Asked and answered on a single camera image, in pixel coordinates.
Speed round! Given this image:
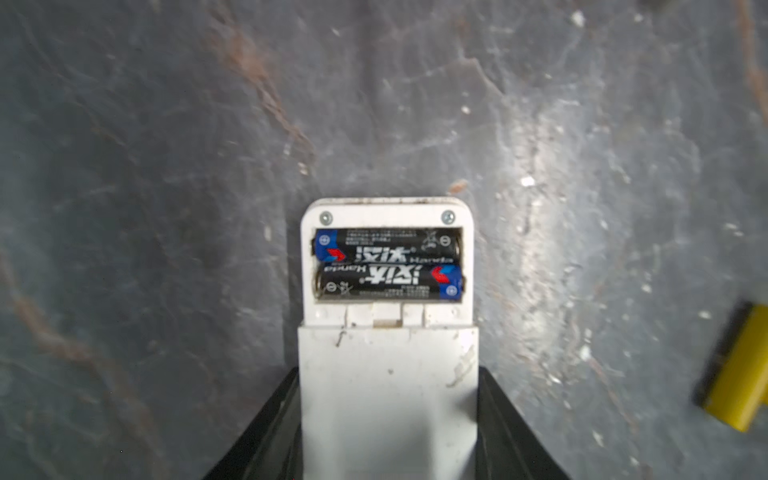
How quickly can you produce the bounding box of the yellow battery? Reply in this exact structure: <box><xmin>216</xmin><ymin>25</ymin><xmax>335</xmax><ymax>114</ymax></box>
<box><xmin>692</xmin><ymin>301</ymin><xmax>767</xmax><ymax>432</ymax></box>

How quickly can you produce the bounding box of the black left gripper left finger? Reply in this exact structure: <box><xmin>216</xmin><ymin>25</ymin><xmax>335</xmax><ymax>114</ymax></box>
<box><xmin>204</xmin><ymin>368</ymin><xmax>302</xmax><ymax>480</ymax></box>

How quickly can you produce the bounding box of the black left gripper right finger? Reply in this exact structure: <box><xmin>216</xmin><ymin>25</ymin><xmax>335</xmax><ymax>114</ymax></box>
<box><xmin>476</xmin><ymin>367</ymin><xmax>569</xmax><ymax>480</ymax></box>

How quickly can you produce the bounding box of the black battery lower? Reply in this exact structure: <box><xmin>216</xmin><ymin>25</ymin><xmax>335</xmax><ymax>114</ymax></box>
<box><xmin>314</xmin><ymin>264</ymin><xmax>464</xmax><ymax>302</ymax></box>

